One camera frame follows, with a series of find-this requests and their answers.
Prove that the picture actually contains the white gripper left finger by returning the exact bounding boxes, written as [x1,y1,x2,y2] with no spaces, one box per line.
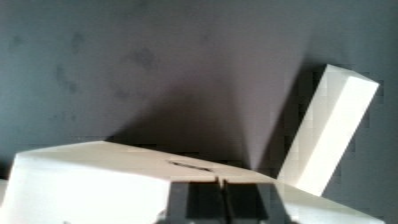
[165,182,220,224]

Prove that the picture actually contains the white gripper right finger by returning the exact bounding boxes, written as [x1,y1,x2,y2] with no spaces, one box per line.
[224,183,279,224]

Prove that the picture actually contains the large white cabinet body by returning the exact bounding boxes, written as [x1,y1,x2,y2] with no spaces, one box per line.
[0,141,385,224]

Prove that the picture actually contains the white U-shaped boundary frame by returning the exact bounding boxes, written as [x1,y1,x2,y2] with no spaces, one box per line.
[277,65,378,196]

